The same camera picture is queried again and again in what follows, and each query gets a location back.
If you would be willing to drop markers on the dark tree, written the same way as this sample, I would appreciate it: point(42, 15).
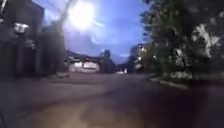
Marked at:
point(107, 62)

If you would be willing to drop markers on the pale low building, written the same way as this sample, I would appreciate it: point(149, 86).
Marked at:
point(83, 65)

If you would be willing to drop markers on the grey asphalt road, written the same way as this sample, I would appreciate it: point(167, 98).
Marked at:
point(110, 96)

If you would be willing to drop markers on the pole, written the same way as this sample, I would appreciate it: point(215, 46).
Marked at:
point(61, 40)

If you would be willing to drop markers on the pale kerb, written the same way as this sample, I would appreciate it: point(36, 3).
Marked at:
point(168, 83)

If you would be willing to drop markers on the large dark trees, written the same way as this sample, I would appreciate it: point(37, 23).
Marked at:
point(180, 36)

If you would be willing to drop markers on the dark building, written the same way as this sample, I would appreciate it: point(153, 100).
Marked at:
point(20, 50)

